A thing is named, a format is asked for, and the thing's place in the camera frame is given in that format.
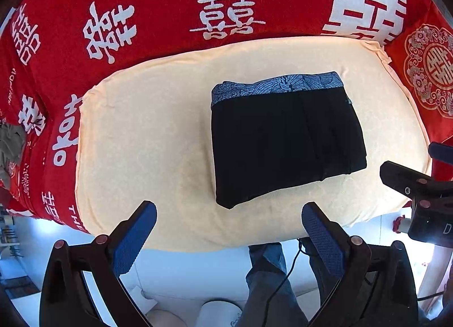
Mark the small red floor object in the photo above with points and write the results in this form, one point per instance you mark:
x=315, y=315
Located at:
x=401, y=224

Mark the red ornament cushion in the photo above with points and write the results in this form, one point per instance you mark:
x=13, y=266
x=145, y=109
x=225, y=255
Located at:
x=431, y=65

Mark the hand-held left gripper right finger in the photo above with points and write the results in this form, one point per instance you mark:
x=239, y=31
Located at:
x=324, y=242

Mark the white slipper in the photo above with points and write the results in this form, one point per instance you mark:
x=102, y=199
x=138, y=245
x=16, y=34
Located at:
x=223, y=314

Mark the person's left leg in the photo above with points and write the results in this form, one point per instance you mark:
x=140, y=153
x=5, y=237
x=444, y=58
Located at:
x=272, y=288

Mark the black pants with patterned waistband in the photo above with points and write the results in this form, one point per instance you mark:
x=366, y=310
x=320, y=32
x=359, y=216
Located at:
x=283, y=142

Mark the cream cloth mat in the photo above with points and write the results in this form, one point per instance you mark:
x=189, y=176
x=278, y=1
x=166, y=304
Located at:
x=148, y=142

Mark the grey crumpled cloth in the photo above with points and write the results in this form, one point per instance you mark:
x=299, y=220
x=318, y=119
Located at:
x=10, y=150

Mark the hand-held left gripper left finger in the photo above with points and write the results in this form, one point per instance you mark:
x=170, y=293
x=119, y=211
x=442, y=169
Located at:
x=136, y=242

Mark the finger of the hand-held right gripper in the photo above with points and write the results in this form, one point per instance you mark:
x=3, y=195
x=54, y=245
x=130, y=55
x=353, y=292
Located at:
x=441, y=153
x=403, y=180

